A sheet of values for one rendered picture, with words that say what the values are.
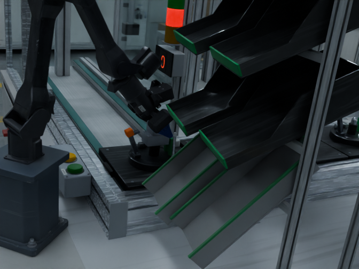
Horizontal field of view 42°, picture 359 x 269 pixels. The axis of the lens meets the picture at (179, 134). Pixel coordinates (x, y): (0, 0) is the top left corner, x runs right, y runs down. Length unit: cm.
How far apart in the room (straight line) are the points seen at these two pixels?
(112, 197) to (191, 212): 24
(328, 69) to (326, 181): 75
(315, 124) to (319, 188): 69
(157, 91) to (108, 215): 34
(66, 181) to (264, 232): 53
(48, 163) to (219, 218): 39
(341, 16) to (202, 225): 47
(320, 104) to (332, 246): 58
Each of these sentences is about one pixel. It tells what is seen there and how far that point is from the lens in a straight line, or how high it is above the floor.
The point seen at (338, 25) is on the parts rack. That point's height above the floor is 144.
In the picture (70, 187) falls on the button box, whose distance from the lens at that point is 123.
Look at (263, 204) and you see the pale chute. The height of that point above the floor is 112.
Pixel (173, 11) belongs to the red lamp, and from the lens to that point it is 138.
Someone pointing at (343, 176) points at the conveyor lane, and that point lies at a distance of 152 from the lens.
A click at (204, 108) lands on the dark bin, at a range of 99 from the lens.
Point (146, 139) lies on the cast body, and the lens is 125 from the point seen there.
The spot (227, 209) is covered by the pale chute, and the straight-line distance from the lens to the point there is 93.
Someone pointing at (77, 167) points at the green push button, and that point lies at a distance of 124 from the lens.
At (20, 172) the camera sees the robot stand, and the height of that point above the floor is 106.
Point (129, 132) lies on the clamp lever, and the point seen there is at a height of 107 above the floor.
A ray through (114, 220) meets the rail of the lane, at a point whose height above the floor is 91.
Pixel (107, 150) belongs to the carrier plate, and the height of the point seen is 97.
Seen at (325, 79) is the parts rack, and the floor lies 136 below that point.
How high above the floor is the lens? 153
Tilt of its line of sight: 22 degrees down
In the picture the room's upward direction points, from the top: 6 degrees clockwise
